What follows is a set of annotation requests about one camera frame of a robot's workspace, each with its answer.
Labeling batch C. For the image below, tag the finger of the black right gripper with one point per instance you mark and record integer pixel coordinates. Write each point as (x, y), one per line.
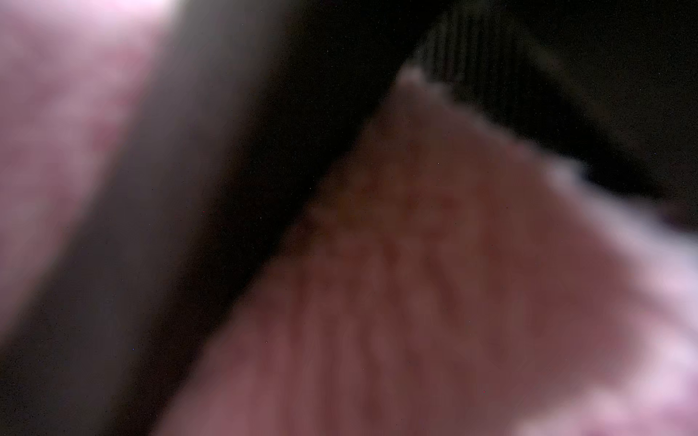
(245, 136)

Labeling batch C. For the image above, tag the pink towel cloth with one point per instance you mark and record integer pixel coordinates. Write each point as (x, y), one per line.
(436, 283)

